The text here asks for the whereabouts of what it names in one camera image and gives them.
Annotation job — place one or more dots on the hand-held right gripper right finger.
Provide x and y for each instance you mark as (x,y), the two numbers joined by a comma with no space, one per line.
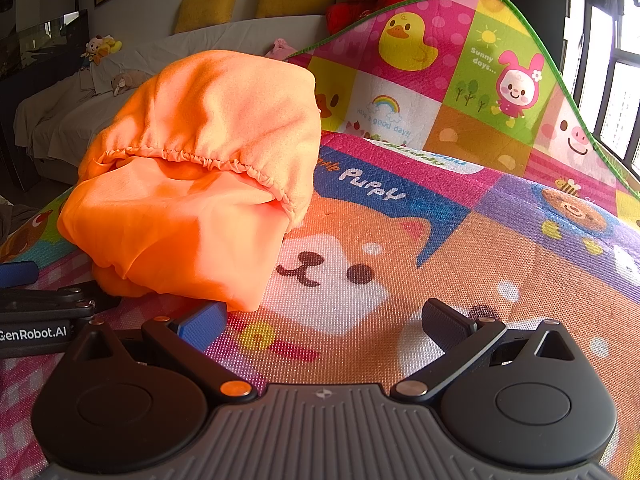
(445,322)

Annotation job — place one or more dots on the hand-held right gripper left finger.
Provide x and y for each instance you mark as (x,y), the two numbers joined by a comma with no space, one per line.
(202,322)

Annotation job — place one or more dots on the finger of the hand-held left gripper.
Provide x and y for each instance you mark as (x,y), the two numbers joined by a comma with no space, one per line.
(17,274)
(60,301)

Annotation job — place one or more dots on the orange pumpkin costume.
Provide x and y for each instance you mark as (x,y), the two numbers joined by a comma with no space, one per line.
(200,125)

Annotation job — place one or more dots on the colourful cartoon play mat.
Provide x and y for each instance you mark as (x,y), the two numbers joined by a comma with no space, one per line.
(500,260)

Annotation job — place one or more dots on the sofa with grey cover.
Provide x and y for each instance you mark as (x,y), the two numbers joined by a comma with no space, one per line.
(60,110)

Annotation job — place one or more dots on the beige plush toy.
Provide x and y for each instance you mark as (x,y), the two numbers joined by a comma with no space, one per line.
(131,82)

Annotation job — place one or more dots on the dark glass cabinet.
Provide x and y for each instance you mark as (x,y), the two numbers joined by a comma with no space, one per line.
(45,40)

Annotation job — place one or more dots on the yellow plush toy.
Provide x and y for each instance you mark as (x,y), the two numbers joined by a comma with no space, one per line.
(100,49)

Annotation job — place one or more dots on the pink garment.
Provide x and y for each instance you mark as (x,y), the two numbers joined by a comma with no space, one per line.
(282,50)

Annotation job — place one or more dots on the black window frame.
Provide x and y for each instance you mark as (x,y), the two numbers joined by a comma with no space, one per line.
(625,54)

